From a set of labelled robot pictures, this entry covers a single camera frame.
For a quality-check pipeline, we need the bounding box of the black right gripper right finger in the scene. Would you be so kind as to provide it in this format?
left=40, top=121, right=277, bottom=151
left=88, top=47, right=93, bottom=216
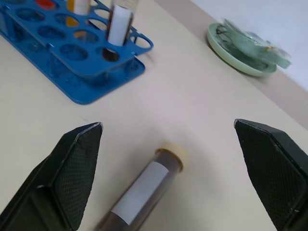
left=233, top=118, right=308, bottom=231

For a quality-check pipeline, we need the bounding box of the blue plastic test tube rack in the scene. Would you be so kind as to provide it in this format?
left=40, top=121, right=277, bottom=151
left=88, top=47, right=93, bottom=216
left=0, top=0, right=154, bottom=105

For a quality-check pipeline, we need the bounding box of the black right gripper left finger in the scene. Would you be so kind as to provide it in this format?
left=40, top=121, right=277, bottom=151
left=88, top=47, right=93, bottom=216
left=0, top=122, right=104, bottom=231

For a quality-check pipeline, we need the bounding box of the white-labelled tube with dark liquid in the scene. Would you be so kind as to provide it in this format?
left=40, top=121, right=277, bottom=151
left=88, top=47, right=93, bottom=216
left=102, top=0, right=140, bottom=61

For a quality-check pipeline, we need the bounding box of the dark tube with cream cap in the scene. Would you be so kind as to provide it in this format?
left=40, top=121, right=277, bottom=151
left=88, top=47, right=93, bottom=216
left=94, top=141, right=188, bottom=231

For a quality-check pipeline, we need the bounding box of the pale green round dish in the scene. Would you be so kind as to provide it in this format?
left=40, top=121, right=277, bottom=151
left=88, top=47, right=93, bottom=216
left=206, top=22, right=278, bottom=77

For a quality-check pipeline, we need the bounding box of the clear glass petri dish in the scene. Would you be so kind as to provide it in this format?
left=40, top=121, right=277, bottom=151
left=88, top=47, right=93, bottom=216
left=216, top=18, right=293, bottom=70

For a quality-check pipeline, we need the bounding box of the yellow capped tube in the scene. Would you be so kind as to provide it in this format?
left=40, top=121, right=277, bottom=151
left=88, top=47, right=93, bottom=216
left=65, top=0, right=91, bottom=39

